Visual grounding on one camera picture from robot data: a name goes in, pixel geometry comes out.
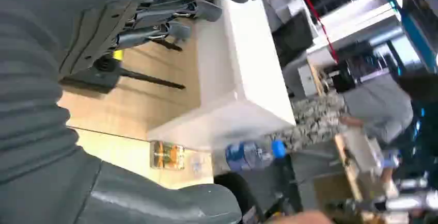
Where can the white background desk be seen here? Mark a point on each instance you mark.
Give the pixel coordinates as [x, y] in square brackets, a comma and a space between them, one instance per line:
[356, 24]

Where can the small yellow item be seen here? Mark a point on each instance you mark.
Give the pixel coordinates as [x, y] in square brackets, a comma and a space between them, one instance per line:
[118, 55]

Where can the wooden card box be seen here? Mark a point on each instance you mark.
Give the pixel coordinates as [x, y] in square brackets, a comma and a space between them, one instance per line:
[359, 157]

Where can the clear water bottle blue cap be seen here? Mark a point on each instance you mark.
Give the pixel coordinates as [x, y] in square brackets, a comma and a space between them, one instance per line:
[249, 154]

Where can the blue metal frame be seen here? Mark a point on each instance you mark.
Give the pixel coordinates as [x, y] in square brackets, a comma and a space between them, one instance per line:
[414, 27]

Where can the ribbed grey left robot arm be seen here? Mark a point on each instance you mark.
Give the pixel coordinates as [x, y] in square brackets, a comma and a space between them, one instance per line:
[27, 96]

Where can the person's hand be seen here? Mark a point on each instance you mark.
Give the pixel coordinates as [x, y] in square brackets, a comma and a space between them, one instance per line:
[301, 218]

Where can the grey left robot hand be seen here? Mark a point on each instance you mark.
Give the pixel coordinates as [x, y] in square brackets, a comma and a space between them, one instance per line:
[102, 10]

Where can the person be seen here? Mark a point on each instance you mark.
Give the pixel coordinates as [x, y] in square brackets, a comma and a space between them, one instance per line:
[379, 106]

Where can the white box-shaped desk partition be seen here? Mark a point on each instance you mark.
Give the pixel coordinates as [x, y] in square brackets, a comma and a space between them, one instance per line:
[246, 79]

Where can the black monitor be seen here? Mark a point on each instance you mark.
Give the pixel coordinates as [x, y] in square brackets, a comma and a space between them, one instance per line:
[294, 37]

